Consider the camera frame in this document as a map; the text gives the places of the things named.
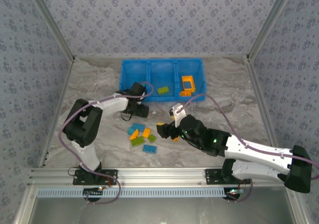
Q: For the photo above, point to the blue lego brick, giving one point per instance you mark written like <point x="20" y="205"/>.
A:
<point x="138" y="126"/>
<point x="130" y="130"/>
<point x="149" y="149"/>

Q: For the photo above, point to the orange sloped lego brick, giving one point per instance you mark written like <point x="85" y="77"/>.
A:
<point x="134" y="134"/>

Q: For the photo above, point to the blue three-compartment plastic bin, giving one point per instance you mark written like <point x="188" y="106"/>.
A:
<point x="162" y="71"/>

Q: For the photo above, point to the orange lego window frame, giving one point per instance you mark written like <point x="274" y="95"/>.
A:
<point x="187" y="78"/>

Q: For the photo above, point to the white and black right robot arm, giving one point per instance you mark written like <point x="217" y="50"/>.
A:
<point x="261" y="154"/>

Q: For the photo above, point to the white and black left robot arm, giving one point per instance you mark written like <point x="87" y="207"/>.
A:
<point x="82" y="124"/>

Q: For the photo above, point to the small green lego brick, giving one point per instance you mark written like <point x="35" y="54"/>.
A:
<point x="152" y="138"/>

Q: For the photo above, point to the black controller board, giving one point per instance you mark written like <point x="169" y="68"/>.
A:
<point x="91" y="191"/>
<point x="233" y="195"/>

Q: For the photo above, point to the grey metal panel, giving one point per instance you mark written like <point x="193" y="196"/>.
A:
<point x="162" y="211"/>

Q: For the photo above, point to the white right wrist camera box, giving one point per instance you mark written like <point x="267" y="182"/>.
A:
<point x="179" y="114"/>

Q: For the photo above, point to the aluminium mounting rail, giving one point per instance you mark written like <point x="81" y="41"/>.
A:
<point x="162" y="176"/>

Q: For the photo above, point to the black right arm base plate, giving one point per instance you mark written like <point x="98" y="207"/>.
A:
<point x="211" y="179"/>

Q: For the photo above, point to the aluminium table side rail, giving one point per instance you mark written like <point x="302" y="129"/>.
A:
<point x="258" y="84"/>

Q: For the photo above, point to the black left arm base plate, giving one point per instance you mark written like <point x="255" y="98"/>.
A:
<point x="82" y="180"/>

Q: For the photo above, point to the aluminium frame post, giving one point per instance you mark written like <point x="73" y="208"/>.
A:
<point x="51" y="22"/>
<point x="269" y="22"/>

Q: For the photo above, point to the aluminium lower frame rail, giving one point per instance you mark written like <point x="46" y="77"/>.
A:
<point x="25" y="206"/>
<point x="296" y="206"/>

